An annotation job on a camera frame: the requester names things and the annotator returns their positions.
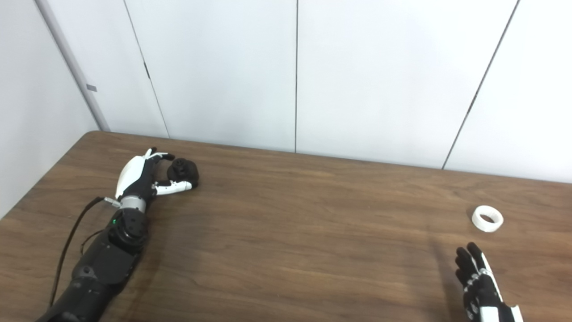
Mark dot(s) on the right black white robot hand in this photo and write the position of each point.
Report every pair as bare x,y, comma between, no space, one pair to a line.
485,295

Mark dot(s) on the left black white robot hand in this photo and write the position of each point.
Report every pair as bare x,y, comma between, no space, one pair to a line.
132,176

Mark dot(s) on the round black part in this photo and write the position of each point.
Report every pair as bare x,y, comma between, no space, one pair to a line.
184,170

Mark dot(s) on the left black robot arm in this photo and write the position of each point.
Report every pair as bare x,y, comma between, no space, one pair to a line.
103,264

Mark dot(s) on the grey wall corner trim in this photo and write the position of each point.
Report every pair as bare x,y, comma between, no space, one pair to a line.
71,62

